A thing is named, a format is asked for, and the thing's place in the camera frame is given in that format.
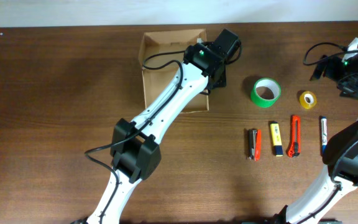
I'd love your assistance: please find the orange utility knife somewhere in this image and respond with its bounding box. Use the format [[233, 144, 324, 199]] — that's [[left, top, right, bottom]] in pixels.
[[287, 115, 301, 158]]

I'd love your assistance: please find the yellow blue highlighter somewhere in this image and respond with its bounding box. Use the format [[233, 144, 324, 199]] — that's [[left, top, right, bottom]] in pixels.
[[270, 121, 283, 157]]

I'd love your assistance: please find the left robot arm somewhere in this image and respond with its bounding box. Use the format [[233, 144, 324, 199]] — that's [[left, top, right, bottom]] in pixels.
[[77, 29, 242, 224]]

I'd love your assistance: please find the black orange stapler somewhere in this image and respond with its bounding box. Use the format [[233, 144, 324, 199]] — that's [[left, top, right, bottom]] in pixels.
[[248, 129, 262, 161]]

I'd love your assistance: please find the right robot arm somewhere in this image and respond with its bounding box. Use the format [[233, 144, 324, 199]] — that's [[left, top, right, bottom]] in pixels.
[[271, 38, 358, 223]]

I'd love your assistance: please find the blue white marker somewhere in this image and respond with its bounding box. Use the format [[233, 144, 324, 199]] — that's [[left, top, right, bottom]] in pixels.
[[320, 116, 328, 154]]

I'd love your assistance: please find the green tape roll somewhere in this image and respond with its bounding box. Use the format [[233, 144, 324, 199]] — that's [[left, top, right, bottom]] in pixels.
[[250, 78, 282, 108]]

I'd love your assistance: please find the small yellow tape roll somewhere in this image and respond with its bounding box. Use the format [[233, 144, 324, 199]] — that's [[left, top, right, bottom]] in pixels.
[[299, 91, 317, 110]]

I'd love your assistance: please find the cardboard box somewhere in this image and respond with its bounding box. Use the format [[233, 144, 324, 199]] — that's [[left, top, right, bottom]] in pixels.
[[139, 29, 207, 106]]

